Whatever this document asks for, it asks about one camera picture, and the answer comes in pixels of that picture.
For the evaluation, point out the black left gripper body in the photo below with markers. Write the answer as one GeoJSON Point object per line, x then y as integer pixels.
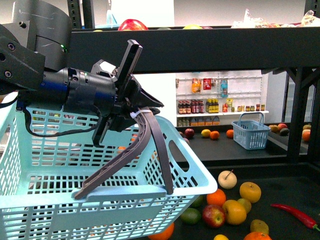
{"type": "Point", "coordinates": [111, 96]}

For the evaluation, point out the light blue shopping basket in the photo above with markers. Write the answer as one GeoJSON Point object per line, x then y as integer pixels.
{"type": "Point", "coordinates": [53, 184]}

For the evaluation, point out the yellow lemon small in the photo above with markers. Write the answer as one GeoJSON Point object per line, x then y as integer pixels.
{"type": "Point", "coordinates": [220, 237]}

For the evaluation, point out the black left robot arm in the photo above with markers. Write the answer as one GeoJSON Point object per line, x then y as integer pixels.
{"type": "Point", "coordinates": [33, 63]}

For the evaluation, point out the red apple top shelf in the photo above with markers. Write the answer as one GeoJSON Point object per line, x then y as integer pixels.
{"type": "Point", "coordinates": [132, 25]}

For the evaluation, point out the far yellow lemon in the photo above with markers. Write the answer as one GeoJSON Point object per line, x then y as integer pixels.
{"type": "Point", "coordinates": [205, 133]}

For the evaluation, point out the far dark red apple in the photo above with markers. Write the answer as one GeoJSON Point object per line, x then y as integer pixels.
{"type": "Point", "coordinates": [189, 133]}

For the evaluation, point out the far orange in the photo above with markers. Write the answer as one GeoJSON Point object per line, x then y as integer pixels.
{"type": "Point", "coordinates": [214, 135]}

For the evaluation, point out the green lime centre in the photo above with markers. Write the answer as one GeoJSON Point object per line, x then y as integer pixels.
{"type": "Point", "coordinates": [198, 202]}

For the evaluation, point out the white asian pear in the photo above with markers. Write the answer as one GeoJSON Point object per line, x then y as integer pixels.
{"type": "Point", "coordinates": [227, 179]}

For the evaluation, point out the small blue basket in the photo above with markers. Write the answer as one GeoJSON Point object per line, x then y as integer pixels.
{"type": "Point", "coordinates": [251, 134]}

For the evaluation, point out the green avocado centre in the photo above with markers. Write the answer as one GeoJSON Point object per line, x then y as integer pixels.
{"type": "Point", "coordinates": [191, 216]}

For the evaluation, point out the small orange centre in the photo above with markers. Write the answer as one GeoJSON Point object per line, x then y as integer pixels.
{"type": "Point", "coordinates": [216, 198]}

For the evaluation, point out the large orange left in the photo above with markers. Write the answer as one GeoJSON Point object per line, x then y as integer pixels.
{"type": "Point", "coordinates": [165, 235]}

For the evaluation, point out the large orange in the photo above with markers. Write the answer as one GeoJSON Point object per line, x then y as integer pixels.
{"type": "Point", "coordinates": [165, 235]}
{"type": "Point", "coordinates": [257, 236]}

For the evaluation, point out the red yellow apple centre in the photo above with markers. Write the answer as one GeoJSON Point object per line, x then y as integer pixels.
{"type": "Point", "coordinates": [213, 216]}

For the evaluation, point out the golden apple back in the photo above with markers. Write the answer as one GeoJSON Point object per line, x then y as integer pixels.
{"type": "Point", "coordinates": [250, 191]}

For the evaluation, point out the yellow orange apple centre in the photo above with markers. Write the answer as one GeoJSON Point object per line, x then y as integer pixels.
{"type": "Point", "coordinates": [235, 212]}

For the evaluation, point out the brown kiwi upper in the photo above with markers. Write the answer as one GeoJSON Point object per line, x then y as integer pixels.
{"type": "Point", "coordinates": [246, 204]}

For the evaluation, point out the brown kiwi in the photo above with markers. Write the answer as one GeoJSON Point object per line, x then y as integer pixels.
{"type": "Point", "coordinates": [258, 225]}
{"type": "Point", "coordinates": [246, 204]}

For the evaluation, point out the brown kiwi lower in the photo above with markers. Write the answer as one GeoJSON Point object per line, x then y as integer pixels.
{"type": "Point", "coordinates": [258, 225]}

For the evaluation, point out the large orange front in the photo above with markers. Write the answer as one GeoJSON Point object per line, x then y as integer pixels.
{"type": "Point", "coordinates": [257, 236]}

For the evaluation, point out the red chili pepper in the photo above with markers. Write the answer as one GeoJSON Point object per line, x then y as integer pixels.
{"type": "Point", "coordinates": [306, 220]}

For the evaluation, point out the white back wall shelf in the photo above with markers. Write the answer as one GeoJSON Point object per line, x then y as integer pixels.
{"type": "Point", "coordinates": [219, 97]}

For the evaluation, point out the black metal shelf frame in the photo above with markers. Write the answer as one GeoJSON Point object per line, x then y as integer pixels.
{"type": "Point", "coordinates": [295, 50]}

